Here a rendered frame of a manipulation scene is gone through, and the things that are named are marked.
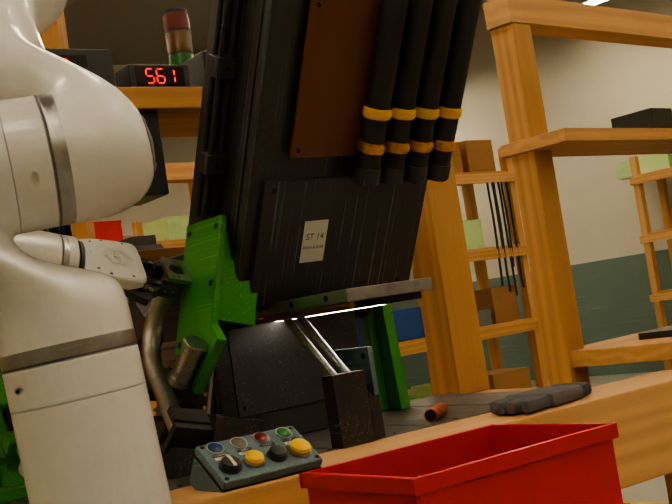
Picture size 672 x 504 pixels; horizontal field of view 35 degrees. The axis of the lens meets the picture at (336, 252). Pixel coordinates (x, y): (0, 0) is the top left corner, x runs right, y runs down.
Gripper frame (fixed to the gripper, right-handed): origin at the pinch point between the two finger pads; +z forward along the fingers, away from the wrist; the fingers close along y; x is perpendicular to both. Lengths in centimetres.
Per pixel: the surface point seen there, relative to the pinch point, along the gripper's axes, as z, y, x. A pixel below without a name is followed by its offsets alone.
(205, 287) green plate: 2.8, -6.7, -4.6
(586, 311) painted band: 816, 591, 351
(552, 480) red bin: 19, -66, -27
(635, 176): 740, 577, 177
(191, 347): -0.4, -16.2, -0.2
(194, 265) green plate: 2.8, -0.8, -4.3
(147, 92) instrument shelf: -0.3, 35.1, -14.6
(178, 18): 10, 61, -20
